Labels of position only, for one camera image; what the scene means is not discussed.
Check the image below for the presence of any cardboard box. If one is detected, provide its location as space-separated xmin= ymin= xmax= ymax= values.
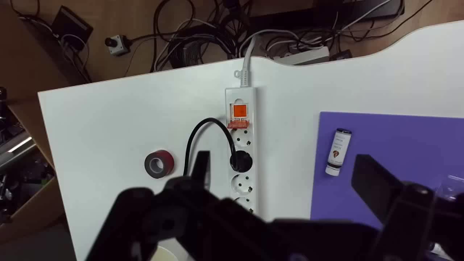
xmin=0 ymin=101 xmax=67 ymax=246

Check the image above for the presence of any small white bottle black cap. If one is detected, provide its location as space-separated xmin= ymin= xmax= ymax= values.
xmin=324 ymin=128 xmax=354 ymax=179

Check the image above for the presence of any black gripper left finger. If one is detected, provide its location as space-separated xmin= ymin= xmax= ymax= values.
xmin=190 ymin=150 xmax=213 ymax=192

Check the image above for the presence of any white power strip cable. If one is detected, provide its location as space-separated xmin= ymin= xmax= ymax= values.
xmin=234 ymin=28 xmax=311 ymax=90

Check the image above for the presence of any black plug with cable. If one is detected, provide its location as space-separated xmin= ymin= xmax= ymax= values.
xmin=183 ymin=118 xmax=255 ymax=175

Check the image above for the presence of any white power strip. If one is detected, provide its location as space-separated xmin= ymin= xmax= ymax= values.
xmin=224 ymin=85 xmax=261 ymax=217

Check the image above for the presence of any clear plastic container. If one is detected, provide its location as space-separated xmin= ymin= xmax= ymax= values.
xmin=432 ymin=172 xmax=464 ymax=204

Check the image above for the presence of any grey power strip on floor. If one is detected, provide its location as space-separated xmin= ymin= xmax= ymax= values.
xmin=274 ymin=46 xmax=332 ymax=67

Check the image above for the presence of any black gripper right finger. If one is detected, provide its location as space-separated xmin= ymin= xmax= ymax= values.
xmin=350 ymin=154 xmax=415 ymax=227

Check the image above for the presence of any purple mat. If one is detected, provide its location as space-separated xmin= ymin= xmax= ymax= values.
xmin=309 ymin=111 xmax=464 ymax=231

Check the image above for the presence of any black box on floor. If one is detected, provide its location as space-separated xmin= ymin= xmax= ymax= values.
xmin=50 ymin=5 xmax=94 ymax=47

